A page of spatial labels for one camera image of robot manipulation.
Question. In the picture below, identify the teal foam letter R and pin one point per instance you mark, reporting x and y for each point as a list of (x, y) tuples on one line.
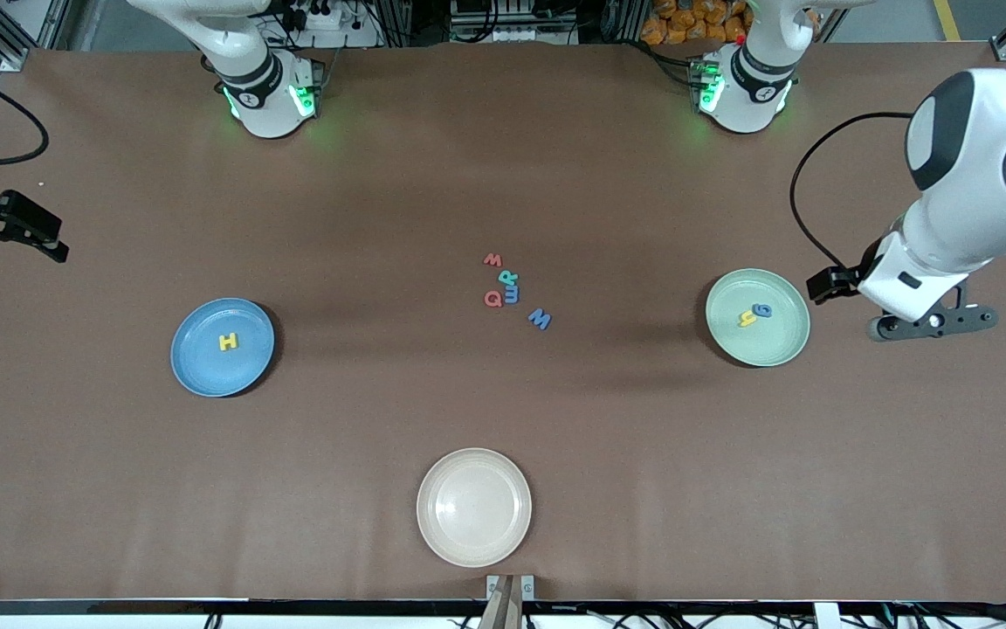
[(509, 279)]

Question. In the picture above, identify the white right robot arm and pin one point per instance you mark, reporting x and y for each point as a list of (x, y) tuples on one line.
[(250, 87)]

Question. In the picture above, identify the green plate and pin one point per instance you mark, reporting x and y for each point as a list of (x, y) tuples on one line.
[(756, 345)]

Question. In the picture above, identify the dark blue foam letter W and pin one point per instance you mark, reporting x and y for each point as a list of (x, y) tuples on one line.
[(539, 319)]

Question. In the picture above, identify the blue foam lowercase g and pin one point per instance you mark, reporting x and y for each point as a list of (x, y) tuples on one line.
[(765, 308)]

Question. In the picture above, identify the yellow foam uppercase H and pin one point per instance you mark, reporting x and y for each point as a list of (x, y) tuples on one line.
[(229, 342)]

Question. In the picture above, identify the blue plate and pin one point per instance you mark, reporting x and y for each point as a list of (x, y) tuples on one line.
[(206, 376)]

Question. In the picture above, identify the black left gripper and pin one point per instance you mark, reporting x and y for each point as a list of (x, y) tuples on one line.
[(852, 279)]

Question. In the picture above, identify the bag of orange items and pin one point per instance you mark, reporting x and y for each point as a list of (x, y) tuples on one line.
[(686, 22)]

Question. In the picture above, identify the beige plate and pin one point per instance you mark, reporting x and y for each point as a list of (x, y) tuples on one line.
[(474, 507)]

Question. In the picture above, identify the metal table edge bracket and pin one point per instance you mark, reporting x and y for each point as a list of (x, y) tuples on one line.
[(492, 584)]

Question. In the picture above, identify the white power strip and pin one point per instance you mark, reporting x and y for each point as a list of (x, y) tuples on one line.
[(320, 16), (529, 35)]

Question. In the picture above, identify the white paper tag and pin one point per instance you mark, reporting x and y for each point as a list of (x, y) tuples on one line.
[(826, 616)]

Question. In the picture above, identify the pink foam letter Q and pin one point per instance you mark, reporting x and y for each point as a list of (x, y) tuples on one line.
[(487, 299)]

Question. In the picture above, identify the yellow foam lowercase h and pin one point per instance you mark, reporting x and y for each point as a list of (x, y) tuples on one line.
[(747, 320)]

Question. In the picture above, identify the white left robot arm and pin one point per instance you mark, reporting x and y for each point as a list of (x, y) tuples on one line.
[(966, 210)]

